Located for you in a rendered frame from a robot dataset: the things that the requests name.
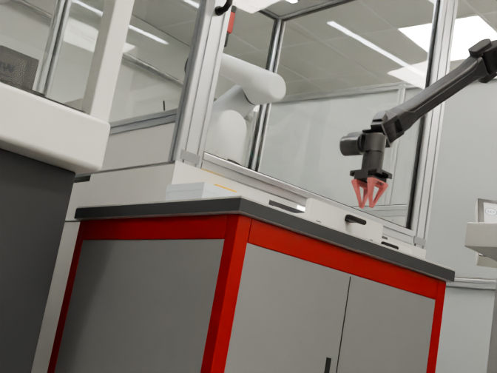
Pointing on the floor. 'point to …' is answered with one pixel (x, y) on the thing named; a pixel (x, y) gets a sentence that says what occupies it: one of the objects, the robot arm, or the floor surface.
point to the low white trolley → (241, 294)
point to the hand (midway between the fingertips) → (366, 204)
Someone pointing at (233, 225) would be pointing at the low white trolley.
